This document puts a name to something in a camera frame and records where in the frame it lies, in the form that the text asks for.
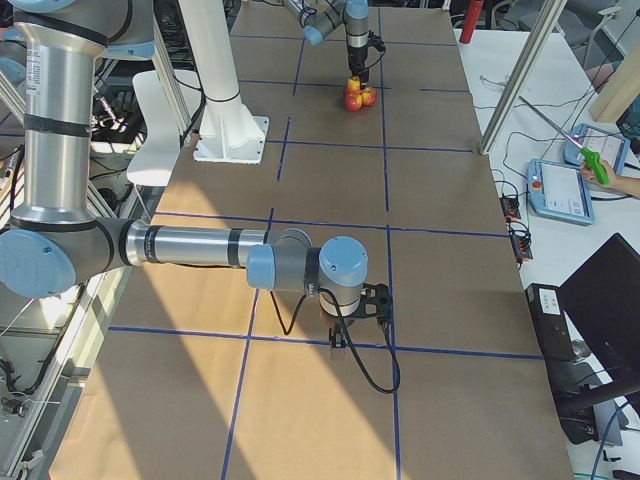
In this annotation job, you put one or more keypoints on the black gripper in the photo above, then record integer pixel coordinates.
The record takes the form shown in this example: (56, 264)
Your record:
(341, 323)
(356, 56)

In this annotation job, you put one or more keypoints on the lone red yellow apple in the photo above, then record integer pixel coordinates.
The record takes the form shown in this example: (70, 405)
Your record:
(353, 83)

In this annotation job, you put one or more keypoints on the person hand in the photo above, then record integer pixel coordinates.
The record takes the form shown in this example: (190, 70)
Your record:
(589, 175)

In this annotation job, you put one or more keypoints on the right red apple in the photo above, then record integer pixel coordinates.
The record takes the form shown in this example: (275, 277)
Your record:
(368, 96)

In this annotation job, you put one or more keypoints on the front red yellow apple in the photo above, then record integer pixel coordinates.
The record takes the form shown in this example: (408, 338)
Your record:
(353, 102)

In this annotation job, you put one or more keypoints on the red cylinder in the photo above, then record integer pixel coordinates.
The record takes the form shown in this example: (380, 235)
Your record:
(472, 15)

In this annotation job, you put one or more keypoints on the orange black adapter box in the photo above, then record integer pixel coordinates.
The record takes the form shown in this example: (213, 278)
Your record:
(510, 208)

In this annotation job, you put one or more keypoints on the black computer box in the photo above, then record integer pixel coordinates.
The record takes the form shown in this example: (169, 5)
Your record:
(549, 321)

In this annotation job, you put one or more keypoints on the near blue teach pendant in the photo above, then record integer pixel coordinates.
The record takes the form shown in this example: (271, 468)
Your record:
(558, 191)

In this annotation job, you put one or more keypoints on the blue teach pendant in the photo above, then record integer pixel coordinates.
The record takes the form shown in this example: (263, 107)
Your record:
(558, 191)
(613, 147)

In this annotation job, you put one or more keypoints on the white chair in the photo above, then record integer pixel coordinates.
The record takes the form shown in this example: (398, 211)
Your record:
(155, 161)

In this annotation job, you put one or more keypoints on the far blue teach pendant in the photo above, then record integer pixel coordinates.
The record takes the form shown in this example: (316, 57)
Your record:
(613, 147)

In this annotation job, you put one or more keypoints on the black monitor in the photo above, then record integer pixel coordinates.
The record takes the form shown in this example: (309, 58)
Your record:
(601, 299)

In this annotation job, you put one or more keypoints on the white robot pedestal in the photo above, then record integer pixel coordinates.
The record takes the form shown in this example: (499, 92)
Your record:
(229, 132)

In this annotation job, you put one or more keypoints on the aluminium frame post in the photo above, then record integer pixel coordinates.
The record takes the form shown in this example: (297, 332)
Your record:
(547, 19)

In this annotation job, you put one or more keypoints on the green handled grabber tool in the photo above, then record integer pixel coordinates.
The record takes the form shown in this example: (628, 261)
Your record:
(591, 158)

